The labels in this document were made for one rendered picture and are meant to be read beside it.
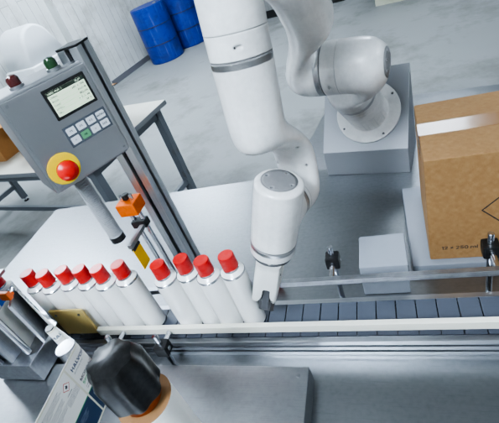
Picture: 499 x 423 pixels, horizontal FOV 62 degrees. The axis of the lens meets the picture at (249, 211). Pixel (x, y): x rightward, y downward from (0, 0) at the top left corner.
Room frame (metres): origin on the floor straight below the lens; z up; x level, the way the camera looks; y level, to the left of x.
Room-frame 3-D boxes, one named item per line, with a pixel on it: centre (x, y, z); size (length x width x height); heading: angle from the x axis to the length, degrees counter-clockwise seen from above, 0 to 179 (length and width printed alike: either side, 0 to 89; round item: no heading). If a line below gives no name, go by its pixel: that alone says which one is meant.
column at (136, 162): (0.84, 0.19, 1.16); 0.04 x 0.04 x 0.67; 66
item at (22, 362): (0.78, 0.63, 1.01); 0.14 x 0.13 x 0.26; 66
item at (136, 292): (0.74, 0.31, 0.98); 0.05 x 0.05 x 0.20
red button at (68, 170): (0.73, 0.28, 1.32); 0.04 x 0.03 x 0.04; 121
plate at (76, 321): (0.78, 0.50, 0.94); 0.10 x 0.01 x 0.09; 66
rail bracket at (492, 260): (0.49, -0.40, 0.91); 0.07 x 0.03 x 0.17; 156
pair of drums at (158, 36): (7.68, 0.07, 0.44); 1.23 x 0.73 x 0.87; 142
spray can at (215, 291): (0.64, 0.13, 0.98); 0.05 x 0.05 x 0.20
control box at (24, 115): (0.81, 0.27, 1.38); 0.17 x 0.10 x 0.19; 121
